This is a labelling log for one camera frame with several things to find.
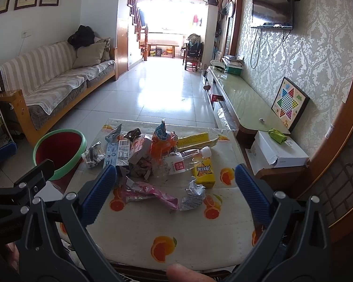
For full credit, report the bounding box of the silver foil wrapper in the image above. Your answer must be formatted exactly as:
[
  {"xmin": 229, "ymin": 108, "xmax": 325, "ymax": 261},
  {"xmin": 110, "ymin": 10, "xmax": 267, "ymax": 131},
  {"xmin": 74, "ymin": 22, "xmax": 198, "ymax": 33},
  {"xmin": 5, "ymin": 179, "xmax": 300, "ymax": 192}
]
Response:
[{"xmin": 179, "ymin": 176, "xmax": 206, "ymax": 211}]

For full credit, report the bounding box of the yellow drink carton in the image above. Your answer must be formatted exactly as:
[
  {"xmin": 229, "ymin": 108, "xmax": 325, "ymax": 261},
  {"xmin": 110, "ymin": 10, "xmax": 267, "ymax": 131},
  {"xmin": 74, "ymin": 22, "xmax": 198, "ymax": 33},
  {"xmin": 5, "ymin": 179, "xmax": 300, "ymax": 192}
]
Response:
[{"xmin": 193, "ymin": 157, "xmax": 215, "ymax": 189}]

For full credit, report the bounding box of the pink wrapper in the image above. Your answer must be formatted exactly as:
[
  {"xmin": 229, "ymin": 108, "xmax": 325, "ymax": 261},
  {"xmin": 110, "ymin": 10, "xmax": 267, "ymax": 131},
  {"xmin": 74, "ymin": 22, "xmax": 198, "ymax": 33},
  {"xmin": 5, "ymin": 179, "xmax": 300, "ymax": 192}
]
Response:
[{"xmin": 121, "ymin": 178, "xmax": 179, "ymax": 211}]

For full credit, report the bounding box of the blue white milk carton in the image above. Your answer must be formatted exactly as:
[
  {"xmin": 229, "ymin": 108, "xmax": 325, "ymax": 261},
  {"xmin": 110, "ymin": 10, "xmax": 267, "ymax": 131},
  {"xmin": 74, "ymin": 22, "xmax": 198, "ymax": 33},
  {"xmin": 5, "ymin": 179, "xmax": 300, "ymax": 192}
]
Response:
[{"xmin": 103, "ymin": 139, "xmax": 131, "ymax": 167}]

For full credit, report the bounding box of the blue grey snack packet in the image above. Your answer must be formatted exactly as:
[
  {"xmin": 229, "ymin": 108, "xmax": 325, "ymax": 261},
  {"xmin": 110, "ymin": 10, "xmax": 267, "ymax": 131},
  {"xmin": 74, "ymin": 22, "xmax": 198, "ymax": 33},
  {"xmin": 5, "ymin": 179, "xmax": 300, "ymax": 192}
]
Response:
[{"xmin": 105, "ymin": 124, "xmax": 122, "ymax": 143}]

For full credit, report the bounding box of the pink brown paper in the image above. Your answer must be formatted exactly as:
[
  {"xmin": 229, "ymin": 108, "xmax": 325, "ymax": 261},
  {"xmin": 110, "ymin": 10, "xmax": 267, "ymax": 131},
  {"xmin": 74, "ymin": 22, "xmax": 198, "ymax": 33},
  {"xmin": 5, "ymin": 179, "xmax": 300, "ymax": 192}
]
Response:
[{"xmin": 128, "ymin": 157, "xmax": 152, "ymax": 182}]

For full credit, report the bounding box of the long yellow box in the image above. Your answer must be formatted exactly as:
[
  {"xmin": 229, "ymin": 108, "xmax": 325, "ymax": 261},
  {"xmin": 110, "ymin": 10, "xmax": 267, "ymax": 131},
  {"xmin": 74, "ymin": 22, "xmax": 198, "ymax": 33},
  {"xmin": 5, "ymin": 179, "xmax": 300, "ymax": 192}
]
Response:
[{"xmin": 176, "ymin": 132, "xmax": 219, "ymax": 151}]

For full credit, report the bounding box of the clear plastic water bottle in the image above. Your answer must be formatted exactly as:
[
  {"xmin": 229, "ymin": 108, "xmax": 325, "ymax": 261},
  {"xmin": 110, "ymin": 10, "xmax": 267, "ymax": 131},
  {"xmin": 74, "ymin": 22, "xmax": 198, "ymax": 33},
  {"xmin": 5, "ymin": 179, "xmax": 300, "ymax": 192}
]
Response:
[{"xmin": 156, "ymin": 146, "xmax": 212, "ymax": 177}]

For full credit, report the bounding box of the dark brown small packet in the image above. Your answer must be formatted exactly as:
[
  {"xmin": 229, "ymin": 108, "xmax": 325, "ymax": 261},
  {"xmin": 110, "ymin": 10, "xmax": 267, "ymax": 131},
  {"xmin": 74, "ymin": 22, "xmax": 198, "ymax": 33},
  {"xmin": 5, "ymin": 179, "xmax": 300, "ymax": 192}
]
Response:
[{"xmin": 124, "ymin": 128, "xmax": 141, "ymax": 142}]

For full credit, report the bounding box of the orange blue snack bag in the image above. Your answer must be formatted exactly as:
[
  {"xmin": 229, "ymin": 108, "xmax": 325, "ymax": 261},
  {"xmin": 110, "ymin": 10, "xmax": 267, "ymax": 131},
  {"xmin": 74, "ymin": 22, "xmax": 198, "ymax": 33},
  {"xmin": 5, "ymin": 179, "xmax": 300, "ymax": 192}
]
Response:
[{"xmin": 150, "ymin": 119, "xmax": 178, "ymax": 162}]

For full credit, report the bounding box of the right hand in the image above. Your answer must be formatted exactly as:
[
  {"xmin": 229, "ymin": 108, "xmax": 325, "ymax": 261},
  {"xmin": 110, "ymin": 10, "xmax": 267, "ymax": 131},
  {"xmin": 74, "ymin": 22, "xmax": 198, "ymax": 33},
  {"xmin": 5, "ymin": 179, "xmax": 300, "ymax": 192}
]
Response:
[{"xmin": 166, "ymin": 263, "xmax": 215, "ymax": 282}]

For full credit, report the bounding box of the red bin green rim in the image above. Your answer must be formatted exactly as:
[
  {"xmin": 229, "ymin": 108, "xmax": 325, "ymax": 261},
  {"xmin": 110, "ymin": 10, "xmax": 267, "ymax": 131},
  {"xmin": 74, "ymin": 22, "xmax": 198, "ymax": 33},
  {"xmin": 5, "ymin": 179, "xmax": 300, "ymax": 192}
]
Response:
[{"xmin": 32, "ymin": 129, "xmax": 87, "ymax": 181}]

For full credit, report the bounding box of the orange print tablecloth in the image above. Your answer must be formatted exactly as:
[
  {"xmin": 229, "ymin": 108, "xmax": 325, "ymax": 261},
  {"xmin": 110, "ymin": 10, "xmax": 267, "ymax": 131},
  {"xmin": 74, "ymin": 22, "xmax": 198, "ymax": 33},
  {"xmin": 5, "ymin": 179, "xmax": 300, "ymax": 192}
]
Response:
[{"xmin": 87, "ymin": 129, "xmax": 254, "ymax": 270}]

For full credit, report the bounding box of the white cardboard box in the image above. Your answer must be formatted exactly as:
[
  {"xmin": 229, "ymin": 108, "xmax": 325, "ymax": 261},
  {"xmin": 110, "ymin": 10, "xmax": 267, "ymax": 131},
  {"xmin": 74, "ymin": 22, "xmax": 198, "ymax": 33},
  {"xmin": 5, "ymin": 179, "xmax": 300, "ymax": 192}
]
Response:
[{"xmin": 246, "ymin": 131, "xmax": 309, "ymax": 174}]

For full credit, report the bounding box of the green folded pouch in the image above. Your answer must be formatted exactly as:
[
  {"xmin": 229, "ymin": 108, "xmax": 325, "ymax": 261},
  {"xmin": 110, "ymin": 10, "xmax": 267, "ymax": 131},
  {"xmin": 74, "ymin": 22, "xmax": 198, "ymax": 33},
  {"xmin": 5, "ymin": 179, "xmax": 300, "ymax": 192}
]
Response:
[{"xmin": 268, "ymin": 129, "xmax": 288, "ymax": 145}]

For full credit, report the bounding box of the striped covered wooden sofa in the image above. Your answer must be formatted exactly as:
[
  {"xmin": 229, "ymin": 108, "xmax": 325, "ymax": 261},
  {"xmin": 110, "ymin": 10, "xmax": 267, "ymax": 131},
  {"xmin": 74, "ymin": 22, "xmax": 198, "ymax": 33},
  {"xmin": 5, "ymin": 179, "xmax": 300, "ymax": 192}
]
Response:
[{"xmin": 0, "ymin": 41, "xmax": 118, "ymax": 146}]

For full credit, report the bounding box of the chinese checkers board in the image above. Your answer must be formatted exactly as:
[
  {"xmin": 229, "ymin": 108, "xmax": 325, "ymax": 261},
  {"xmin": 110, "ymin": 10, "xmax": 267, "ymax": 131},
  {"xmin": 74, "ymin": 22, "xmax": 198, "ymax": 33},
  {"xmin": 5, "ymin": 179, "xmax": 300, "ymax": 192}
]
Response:
[{"xmin": 272, "ymin": 77, "xmax": 310, "ymax": 132}]

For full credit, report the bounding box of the long tv cabinet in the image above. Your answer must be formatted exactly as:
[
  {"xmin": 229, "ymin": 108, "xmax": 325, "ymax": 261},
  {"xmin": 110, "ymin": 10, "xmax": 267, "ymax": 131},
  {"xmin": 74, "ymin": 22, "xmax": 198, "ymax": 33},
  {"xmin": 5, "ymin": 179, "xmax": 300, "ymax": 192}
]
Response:
[{"xmin": 205, "ymin": 64, "xmax": 292, "ymax": 141}]

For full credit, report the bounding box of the beige cushion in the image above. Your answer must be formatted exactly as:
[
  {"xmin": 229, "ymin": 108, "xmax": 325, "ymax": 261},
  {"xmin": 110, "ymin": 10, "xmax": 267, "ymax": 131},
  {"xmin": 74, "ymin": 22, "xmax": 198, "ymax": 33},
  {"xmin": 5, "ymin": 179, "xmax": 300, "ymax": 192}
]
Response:
[{"xmin": 72, "ymin": 42, "xmax": 105, "ymax": 69}]

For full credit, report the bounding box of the green box on cabinet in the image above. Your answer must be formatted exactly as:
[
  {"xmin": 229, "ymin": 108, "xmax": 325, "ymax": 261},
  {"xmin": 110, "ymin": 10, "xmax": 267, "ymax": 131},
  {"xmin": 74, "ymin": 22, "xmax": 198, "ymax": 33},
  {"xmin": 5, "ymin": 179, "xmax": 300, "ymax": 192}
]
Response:
[{"xmin": 225, "ymin": 65, "xmax": 243, "ymax": 76}]

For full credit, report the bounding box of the black clothes pile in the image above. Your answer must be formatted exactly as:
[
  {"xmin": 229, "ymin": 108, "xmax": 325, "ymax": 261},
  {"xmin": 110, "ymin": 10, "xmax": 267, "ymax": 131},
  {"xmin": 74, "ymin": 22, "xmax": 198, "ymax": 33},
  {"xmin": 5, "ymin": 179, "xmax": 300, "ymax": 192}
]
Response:
[{"xmin": 67, "ymin": 25, "xmax": 95, "ymax": 50}]

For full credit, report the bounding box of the wooden chair with clothes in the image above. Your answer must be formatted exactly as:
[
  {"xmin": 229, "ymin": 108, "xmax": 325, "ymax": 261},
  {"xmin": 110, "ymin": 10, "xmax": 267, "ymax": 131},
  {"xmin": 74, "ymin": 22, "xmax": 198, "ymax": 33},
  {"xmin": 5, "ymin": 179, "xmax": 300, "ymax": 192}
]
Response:
[{"xmin": 182, "ymin": 33, "xmax": 204, "ymax": 71}]

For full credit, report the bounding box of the wall mounted television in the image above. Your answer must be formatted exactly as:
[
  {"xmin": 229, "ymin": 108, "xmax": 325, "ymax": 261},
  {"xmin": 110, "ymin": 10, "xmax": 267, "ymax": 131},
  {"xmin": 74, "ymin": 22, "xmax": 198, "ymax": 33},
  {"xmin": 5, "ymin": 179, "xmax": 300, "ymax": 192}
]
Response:
[{"xmin": 251, "ymin": 0, "xmax": 295, "ymax": 31}]

